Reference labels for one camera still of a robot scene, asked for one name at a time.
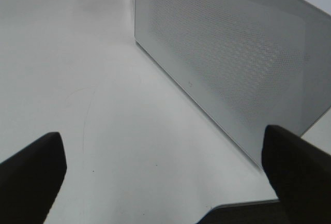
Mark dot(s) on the white microwave door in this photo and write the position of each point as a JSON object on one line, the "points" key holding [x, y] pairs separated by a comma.
{"points": [[246, 63]]}

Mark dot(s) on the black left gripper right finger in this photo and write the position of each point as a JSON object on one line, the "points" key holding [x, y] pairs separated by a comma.
{"points": [[299, 173]]}

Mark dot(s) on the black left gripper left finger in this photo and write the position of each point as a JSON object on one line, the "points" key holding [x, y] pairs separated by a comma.
{"points": [[31, 180]]}

